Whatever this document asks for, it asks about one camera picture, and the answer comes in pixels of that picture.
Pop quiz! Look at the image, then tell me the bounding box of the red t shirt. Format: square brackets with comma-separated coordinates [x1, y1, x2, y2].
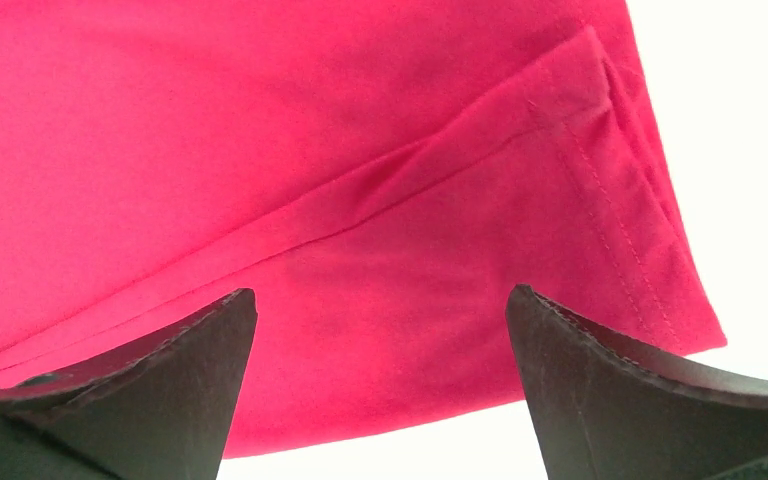
[0, 1, 726, 457]

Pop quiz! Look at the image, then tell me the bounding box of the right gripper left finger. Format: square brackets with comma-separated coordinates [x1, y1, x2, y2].
[0, 289, 257, 479]

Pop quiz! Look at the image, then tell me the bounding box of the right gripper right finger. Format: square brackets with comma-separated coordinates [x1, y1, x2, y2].
[506, 285, 768, 479]

